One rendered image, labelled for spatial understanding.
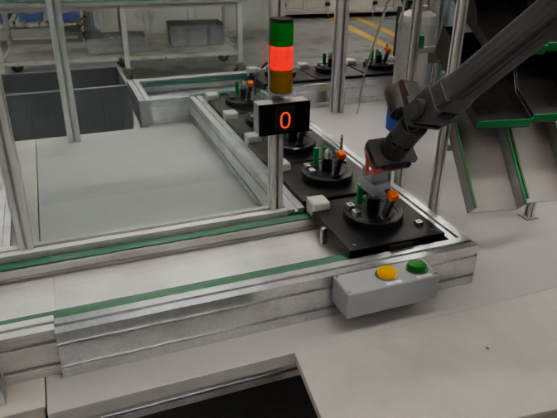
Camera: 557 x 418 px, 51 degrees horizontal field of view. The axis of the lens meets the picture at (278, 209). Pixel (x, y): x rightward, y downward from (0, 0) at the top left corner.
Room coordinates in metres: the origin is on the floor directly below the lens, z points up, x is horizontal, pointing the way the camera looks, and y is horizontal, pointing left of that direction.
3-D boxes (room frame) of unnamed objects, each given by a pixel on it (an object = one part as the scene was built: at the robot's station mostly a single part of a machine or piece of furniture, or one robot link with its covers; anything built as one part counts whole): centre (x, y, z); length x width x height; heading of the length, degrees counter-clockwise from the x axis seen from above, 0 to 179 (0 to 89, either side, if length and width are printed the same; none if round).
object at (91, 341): (0.99, -0.02, 0.91); 0.89 x 0.06 x 0.11; 111
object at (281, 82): (1.28, 0.00, 1.28); 0.05 x 0.05 x 0.05
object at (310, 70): (2.67, -0.23, 1.01); 0.24 x 0.24 x 0.13; 21
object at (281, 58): (1.28, 0.00, 1.33); 0.05 x 0.05 x 0.05
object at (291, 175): (1.47, -0.13, 1.01); 0.24 x 0.24 x 0.13; 21
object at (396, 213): (1.23, -0.22, 0.98); 0.14 x 0.14 x 0.02
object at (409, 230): (1.23, -0.22, 0.96); 0.24 x 0.24 x 0.02; 21
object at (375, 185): (1.24, -0.22, 1.08); 0.08 x 0.04 x 0.07; 22
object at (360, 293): (1.00, -0.22, 0.93); 0.21 x 0.07 x 0.06; 111
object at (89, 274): (1.15, 0.07, 0.91); 0.84 x 0.28 x 0.10; 111
